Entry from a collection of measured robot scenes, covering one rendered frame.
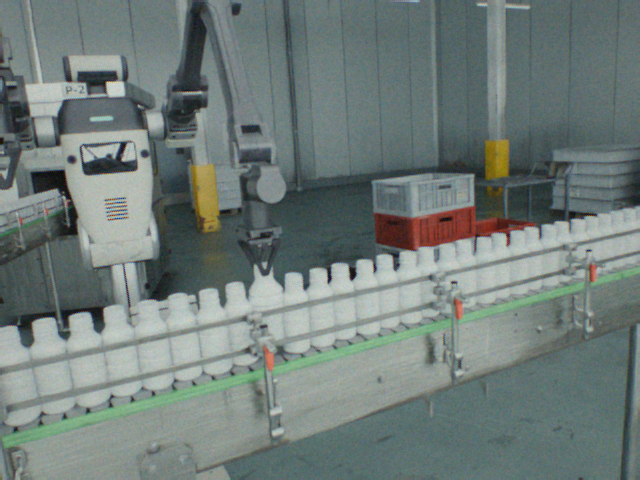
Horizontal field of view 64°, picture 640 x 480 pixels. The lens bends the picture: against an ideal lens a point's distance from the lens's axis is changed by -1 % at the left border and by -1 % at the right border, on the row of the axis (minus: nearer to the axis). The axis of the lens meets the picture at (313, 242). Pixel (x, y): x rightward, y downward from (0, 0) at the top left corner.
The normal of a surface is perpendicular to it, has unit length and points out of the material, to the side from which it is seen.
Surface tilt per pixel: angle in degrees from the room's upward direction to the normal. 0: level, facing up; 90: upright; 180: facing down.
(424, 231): 90
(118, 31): 90
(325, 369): 90
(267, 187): 89
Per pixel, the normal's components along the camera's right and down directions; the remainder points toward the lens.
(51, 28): 0.43, 0.15
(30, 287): 0.14, 0.19
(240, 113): 0.35, -0.33
